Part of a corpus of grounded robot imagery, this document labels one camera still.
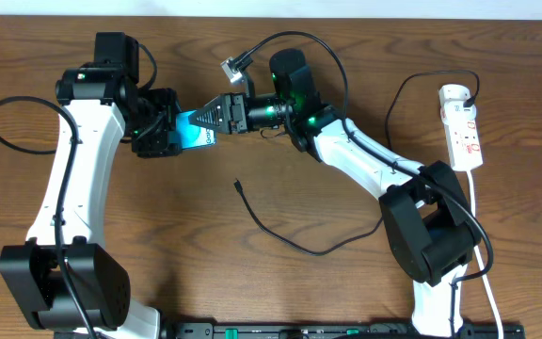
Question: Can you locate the Galaxy S25 smartphone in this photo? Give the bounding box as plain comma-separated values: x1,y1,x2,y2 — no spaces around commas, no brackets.
176,110,216,150

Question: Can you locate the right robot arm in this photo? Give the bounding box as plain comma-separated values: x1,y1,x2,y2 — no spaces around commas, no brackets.
189,49,486,337

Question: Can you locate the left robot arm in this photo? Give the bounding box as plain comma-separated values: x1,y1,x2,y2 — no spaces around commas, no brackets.
0,32,182,338

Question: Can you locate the white USB charger plug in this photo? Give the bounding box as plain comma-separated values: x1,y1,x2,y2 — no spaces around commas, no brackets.
440,100,477,126

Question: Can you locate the white power strip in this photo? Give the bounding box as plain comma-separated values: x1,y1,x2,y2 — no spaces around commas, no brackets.
438,84,483,171

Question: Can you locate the black USB charging cable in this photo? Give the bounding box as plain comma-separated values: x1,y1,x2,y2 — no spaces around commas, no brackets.
232,70,481,257

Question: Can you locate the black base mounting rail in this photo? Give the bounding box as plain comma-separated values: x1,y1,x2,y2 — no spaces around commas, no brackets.
54,320,527,339

